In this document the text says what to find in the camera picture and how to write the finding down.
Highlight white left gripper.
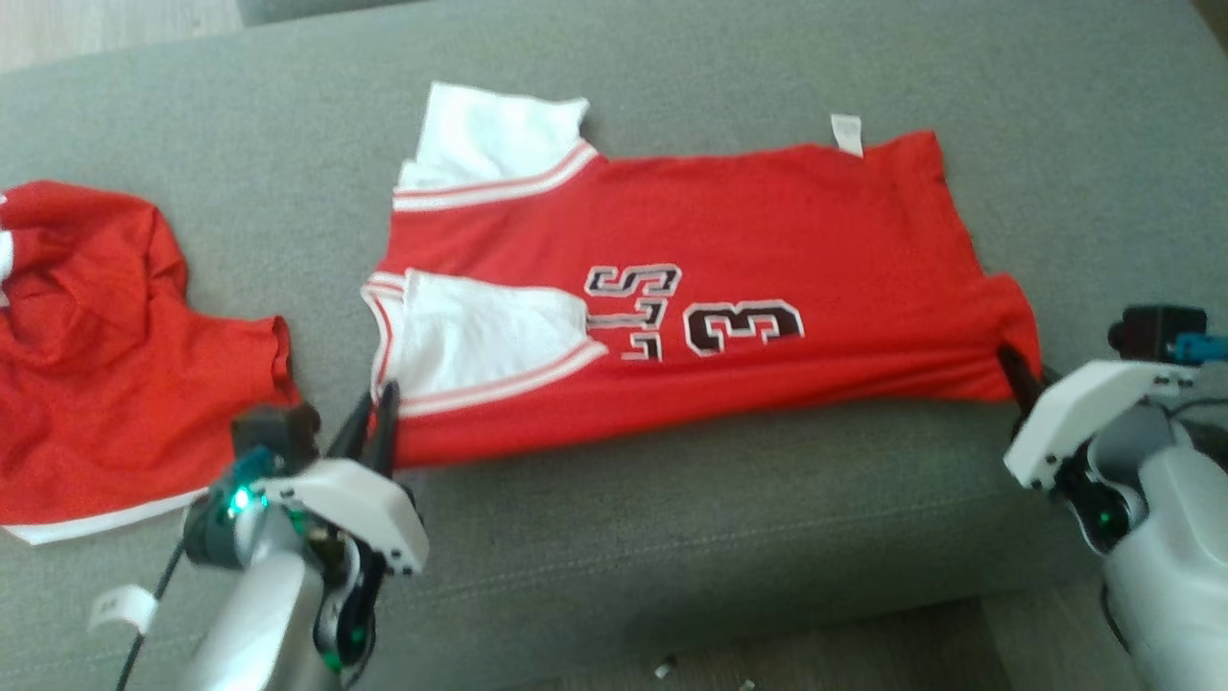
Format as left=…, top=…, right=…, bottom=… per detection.
left=259, top=381, right=430, bottom=577

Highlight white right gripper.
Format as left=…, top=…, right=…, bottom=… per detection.
left=998, top=344, right=1197, bottom=492

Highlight red shorts with white trim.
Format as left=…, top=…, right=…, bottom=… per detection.
left=0, top=179, right=301, bottom=546

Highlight red jersey with number three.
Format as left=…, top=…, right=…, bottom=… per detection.
left=361, top=81, right=1045, bottom=473

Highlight grey yellow sofa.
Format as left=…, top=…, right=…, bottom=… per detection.
left=0, top=0, right=1228, bottom=691

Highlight right camera cable blue plug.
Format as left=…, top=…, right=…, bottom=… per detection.
left=1175, top=331, right=1228, bottom=364

